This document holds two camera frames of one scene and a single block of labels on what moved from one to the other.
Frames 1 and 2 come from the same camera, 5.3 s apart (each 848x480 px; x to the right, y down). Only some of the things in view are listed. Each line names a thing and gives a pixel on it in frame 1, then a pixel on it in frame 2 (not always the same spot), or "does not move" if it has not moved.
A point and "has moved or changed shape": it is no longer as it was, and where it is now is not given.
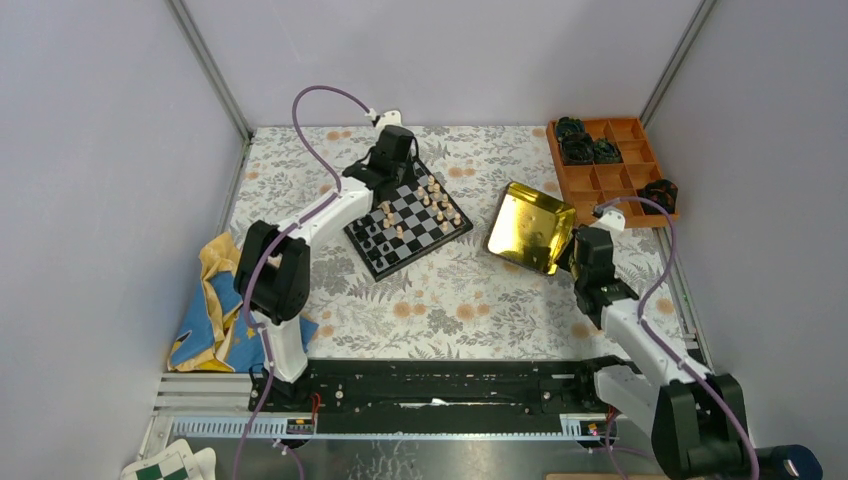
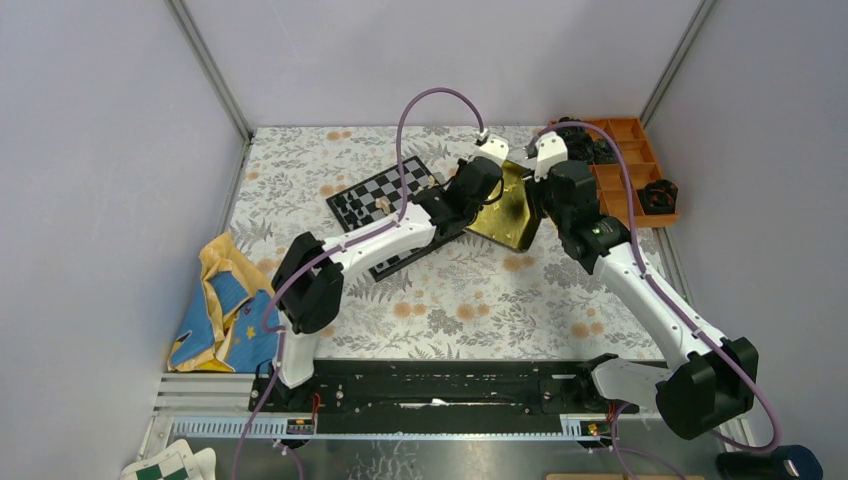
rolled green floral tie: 605,152 does not move
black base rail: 434,395 does not move
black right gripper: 563,264 -> 536,185
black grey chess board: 415,221 does not move
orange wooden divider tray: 591,186 does not move
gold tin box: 531,227 has moved or changed shape
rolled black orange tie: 660,191 does not move
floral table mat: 452,302 does not move
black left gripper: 407,175 -> 455,169
